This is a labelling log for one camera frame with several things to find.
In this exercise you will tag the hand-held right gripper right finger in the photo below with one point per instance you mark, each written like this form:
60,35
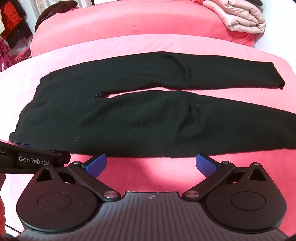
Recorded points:
204,165

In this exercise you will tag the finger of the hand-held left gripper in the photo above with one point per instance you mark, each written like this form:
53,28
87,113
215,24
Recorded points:
25,145

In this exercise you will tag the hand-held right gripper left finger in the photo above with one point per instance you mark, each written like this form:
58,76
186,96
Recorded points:
97,165

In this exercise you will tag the black pants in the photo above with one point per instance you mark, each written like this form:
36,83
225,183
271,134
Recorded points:
143,120

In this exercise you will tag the pile of dark clothes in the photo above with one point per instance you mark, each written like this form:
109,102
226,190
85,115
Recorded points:
19,37

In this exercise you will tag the pink velvet bed sheet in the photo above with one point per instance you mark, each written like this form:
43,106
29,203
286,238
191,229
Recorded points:
148,44

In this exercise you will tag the dark brown garment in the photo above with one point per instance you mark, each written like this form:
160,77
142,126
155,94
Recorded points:
55,9

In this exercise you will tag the pink velvet mattress cover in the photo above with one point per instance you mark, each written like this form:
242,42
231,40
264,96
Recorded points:
127,18

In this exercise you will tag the folded pale pink quilt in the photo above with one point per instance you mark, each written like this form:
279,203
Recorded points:
240,16

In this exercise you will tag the floral white curtain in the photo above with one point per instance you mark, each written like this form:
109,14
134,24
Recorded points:
92,2

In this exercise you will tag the red ruffled cloth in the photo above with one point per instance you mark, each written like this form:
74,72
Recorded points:
199,1

